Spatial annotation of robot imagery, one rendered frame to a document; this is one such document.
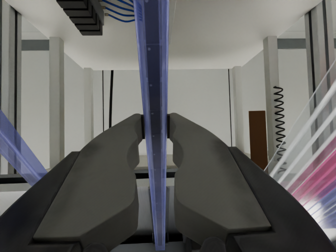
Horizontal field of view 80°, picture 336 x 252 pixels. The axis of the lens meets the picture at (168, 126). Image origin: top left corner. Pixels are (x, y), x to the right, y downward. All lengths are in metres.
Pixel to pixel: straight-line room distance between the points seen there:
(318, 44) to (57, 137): 0.71
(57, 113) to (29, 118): 1.59
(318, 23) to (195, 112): 1.45
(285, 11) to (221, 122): 1.47
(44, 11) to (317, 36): 0.64
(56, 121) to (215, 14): 0.51
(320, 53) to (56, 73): 0.69
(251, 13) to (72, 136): 1.78
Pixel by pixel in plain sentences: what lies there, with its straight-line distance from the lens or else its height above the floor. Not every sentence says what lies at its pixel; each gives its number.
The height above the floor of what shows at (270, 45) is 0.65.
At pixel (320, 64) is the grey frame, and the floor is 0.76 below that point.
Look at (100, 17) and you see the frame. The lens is 0.52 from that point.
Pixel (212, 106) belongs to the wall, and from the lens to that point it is 1.99.
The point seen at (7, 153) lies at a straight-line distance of 0.19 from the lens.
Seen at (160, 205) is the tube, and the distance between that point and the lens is 0.21.
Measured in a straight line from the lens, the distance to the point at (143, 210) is 0.29.
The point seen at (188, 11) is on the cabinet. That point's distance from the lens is 0.56.
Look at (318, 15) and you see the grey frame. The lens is 0.65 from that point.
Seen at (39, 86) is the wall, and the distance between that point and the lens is 2.24.
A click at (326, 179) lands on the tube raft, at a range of 0.27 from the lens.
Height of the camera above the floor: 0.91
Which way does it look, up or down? 3 degrees down
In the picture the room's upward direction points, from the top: 178 degrees clockwise
